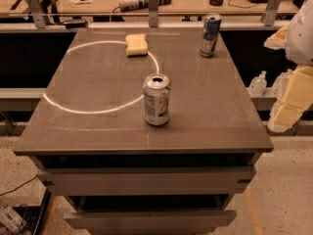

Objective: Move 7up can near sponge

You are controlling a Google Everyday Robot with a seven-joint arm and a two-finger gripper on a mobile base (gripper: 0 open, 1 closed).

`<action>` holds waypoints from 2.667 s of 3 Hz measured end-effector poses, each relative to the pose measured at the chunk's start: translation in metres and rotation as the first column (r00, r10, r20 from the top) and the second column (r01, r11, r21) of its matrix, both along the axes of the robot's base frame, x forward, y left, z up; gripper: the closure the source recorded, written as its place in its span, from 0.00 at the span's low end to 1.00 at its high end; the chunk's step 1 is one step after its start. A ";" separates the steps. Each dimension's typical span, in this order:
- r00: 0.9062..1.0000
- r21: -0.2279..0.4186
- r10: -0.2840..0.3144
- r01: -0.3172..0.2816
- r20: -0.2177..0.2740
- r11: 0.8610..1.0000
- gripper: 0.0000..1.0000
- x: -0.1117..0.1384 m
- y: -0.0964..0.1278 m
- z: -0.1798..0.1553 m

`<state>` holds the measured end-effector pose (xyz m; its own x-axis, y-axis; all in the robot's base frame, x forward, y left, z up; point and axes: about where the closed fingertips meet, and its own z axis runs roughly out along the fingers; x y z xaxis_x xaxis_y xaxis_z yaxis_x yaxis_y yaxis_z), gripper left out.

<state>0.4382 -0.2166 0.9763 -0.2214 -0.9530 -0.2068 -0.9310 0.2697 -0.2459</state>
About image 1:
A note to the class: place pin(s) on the middle metal bracket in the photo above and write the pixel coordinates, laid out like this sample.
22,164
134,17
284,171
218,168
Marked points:
153,13

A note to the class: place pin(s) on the yellow sponge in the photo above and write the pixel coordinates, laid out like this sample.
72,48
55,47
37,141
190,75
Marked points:
136,45

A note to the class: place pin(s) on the clear bottle left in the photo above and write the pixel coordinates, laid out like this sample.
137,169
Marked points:
258,85

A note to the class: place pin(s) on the clear bottle right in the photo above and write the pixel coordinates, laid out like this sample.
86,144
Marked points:
280,82

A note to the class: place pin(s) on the metal bracket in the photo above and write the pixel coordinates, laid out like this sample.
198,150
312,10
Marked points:
37,13
153,13
269,16

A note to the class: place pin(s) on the lower grey drawer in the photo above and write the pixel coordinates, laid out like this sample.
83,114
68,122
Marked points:
149,222

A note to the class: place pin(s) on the left metal bracket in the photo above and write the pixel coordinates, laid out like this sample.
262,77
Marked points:
37,13

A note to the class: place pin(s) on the silver green 7up can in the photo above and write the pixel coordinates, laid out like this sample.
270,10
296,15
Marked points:
156,90

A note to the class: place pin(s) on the grey drawer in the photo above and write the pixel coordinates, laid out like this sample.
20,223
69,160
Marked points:
149,181
149,222

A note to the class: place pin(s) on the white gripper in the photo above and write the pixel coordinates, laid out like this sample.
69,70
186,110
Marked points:
302,38

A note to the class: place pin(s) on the upper grey drawer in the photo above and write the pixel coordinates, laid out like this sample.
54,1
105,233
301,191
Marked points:
149,181

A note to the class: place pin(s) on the right metal bracket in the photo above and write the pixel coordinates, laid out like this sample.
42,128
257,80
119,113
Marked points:
269,16

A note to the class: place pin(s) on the clear bottle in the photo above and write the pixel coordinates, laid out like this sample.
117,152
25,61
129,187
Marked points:
280,82
258,85

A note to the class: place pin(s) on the black floor bin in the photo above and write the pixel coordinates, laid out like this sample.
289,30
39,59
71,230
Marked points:
23,219

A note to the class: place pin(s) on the blue silver energy drink can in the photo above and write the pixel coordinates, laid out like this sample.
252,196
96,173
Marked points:
211,26

